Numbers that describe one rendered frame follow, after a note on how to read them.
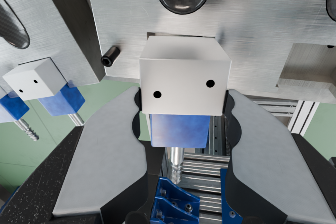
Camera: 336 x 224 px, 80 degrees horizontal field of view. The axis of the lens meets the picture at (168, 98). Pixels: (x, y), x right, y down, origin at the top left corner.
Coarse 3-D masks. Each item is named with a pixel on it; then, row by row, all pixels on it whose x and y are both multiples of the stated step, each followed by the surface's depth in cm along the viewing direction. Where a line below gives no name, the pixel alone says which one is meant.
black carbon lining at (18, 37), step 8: (0, 0) 20; (0, 8) 21; (8, 8) 21; (0, 16) 22; (8, 16) 22; (16, 16) 21; (0, 24) 22; (8, 24) 22; (16, 24) 22; (0, 32) 23; (8, 32) 23; (16, 32) 23; (24, 32) 22; (8, 40) 23; (16, 40) 23; (24, 40) 23; (24, 48) 23
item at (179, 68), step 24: (144, 48) 12; (168, 48) 12; (192, 48) 13; (216, 48) 13; (144, 72) 11; (168, 72) 11; (192, 72) 11; (216, 72) 11; (144, 96) 12; (168, 96) 12; (192, 96) 12; (216, 96) 12; (168, 120) 14; (192, 120) 14; (168, 144) 15; (192, 144) 15
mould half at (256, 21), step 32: (96, 0) 15; (128, 0) 15; (224, 0) 14; (256, 0) 13; (288, 0) 13; (320, 0) 13; (128, 32) 16; (160, 32) 16; (192, 32) 15; (224, 32) 15; (256, 32) 14; (288, 32) 14; (320, 32) 14; (128, 64) 18; (256, 64) 16
